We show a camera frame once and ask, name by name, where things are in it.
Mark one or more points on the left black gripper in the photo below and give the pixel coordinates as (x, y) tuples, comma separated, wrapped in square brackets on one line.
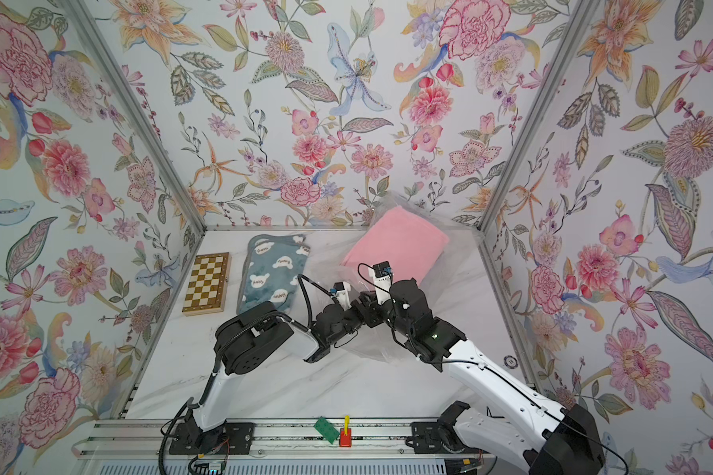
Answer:
[(345, 318)]

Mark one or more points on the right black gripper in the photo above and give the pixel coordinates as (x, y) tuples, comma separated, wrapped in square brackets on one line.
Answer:
[(379, 310)]

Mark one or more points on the pink blanket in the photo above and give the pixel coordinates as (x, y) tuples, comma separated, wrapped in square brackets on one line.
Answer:
[(408, 242)]

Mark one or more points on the clear plastic vacuum bag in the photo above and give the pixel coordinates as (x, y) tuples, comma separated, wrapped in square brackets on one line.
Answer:
[(443, 286)]

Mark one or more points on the teal bear pattern blanket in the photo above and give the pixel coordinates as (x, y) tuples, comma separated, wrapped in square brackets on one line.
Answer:
[(270, 271)]

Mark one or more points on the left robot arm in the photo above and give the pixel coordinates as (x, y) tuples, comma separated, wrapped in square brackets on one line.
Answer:
[(247, 341)]

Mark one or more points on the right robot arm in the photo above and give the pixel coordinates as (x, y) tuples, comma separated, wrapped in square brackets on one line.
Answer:
[(528, 430)]

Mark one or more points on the green tag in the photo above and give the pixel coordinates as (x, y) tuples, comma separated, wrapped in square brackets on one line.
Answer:
[(327, 430)]

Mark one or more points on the red yellow clip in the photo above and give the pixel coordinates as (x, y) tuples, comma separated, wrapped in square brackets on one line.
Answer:
[(346, 438)]

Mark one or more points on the wooden chessboard box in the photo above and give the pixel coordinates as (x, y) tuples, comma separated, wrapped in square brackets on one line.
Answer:
[(207, 285)]

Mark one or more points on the small circuit board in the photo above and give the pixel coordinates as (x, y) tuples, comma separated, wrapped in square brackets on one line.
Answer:
[(204, 466)]

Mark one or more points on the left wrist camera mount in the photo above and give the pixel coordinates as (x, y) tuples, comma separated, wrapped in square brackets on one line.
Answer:
[(341, 292)]

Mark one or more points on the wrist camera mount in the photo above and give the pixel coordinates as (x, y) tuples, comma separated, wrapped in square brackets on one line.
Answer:
[(341, 292), (382, 276)]

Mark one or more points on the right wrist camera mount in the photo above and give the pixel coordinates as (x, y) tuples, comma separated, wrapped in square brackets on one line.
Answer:
[(382, 276)]

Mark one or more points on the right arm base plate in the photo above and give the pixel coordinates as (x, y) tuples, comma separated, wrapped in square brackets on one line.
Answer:
[(435, 438)]

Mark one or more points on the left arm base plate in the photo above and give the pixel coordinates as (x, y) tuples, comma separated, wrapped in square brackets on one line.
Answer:
[(229, 438)]

